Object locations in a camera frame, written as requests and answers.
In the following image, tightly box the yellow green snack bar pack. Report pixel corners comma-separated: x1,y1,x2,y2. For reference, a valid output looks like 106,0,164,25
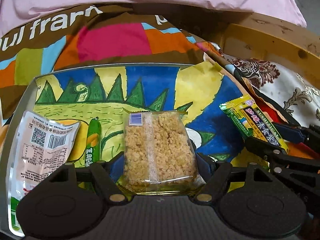
219,94,289,153

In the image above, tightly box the clear rice crisp bar pack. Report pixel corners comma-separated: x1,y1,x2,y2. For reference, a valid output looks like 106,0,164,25
120,111,204,194

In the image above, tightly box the green corn sausage stick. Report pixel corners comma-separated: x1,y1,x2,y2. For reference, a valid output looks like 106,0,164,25
85,117,102,167

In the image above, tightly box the floral satin blanket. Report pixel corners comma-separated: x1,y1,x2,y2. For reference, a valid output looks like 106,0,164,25
223,54,319,127

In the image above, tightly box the pink white snack pouch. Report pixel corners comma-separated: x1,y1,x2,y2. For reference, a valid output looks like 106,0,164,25
8,111,81,237

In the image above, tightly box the colourful dinosaur metal tray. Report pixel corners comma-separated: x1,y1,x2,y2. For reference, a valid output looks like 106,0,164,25
1,61,244,237

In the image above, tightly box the colourful paul frank quilt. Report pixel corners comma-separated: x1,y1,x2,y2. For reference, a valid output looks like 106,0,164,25
0,3,320,160

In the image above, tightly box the wooden bed frame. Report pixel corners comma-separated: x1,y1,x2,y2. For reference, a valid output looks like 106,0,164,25
209,11,320,88

